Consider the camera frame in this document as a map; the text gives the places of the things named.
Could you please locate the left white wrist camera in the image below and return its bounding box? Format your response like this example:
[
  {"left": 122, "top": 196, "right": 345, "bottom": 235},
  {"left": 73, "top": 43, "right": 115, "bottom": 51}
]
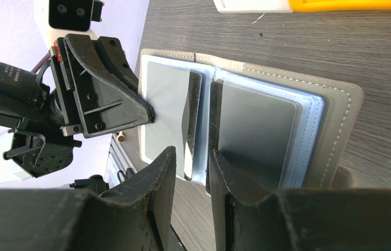
[{"left": 33, "top": 0, "right": 105, "bottom": 49}]

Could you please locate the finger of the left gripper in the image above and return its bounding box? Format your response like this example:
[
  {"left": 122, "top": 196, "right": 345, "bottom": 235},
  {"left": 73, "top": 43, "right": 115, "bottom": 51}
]
[
  {"left": 96, "top": 36, "right": 139, "bottom": 93},
  {"left": 64, "top": 34, "right": 155, "bottom": 138}
]

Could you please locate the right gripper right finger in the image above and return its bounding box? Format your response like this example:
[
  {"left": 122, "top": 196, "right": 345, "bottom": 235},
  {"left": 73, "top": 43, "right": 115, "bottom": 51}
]
[{"left": 209, "top": 150, "right": 391, "bottom": 250}]

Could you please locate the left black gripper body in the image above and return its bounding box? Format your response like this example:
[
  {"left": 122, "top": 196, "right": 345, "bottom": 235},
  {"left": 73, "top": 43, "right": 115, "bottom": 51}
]
[{"left": 0, "top": 45, "right": 82, "bottom": 178}]

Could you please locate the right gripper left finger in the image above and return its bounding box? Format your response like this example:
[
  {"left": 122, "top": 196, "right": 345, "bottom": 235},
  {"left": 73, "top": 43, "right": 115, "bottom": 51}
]
[{"left": 0, "top": 146, "right": 176, "bottom": 250}]

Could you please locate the dark card in holder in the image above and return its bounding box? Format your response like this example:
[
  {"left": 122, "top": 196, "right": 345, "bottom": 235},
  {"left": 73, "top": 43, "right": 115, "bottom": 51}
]
[
  {"left": 139, "top": 61, "right": 203, "bottom": 181},
  {"left": 208, "top": 82, "right": 304, "bottom": 190}
]

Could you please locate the middle orange plastic bin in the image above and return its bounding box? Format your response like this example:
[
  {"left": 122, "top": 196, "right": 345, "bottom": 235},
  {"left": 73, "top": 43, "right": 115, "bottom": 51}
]
[{"left": 289, "top": 0, "right": 391, "bottom": 13}]

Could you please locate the white plastic bin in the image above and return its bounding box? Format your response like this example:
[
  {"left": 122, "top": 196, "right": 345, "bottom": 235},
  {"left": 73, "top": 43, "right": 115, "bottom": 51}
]
[{"left": 213, "top": 0, "right": 293, "bottom": 14}]

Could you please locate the small cream spool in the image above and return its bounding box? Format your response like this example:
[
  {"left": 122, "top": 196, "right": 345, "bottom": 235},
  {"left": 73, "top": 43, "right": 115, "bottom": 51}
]
[{"left": 116, "top": 131, "right": 127, "bottom": 143}]

